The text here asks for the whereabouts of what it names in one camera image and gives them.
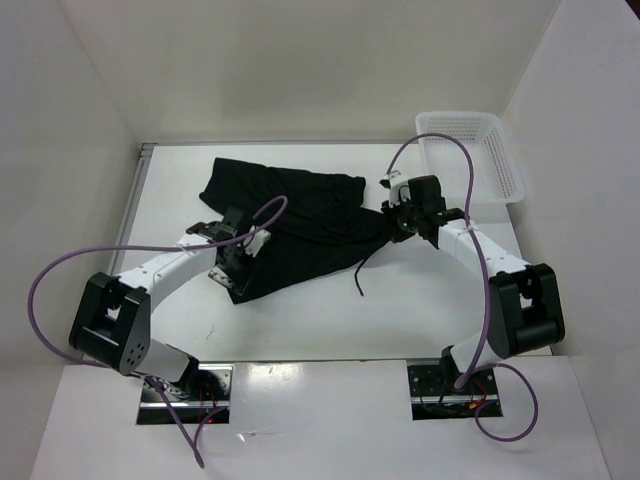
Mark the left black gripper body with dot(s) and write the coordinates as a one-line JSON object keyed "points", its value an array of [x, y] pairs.
{"points": [[235, 274]]}

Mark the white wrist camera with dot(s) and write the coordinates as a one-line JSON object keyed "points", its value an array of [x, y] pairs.
{"points": [[397, 186], [258, 239]]}

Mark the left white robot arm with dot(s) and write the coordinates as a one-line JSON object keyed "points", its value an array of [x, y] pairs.
{"points": [[113, 321]]}

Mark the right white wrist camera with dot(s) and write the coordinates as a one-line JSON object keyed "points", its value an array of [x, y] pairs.
{"points": [[397, 186]]}

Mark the white perforated plastic basket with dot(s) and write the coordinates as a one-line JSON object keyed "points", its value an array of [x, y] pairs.
{"points": [[497, 179]]}

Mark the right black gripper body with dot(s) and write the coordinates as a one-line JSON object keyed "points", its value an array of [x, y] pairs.
{"points": [[405, 217]]}

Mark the black shorts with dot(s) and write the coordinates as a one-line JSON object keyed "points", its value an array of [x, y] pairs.
{"points": [[324, 229]]}

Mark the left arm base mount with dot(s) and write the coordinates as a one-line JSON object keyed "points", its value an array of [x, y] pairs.
{"points": [[209, 402]]}

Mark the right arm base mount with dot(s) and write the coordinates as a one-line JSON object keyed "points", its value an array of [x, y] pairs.
{"points": [[433, 397]]}

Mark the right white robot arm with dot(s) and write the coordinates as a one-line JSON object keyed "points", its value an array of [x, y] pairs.
{"points": [[522, 307]]}

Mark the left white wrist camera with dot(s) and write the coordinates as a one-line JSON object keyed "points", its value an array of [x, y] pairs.
{"points": [[258, 239]]}

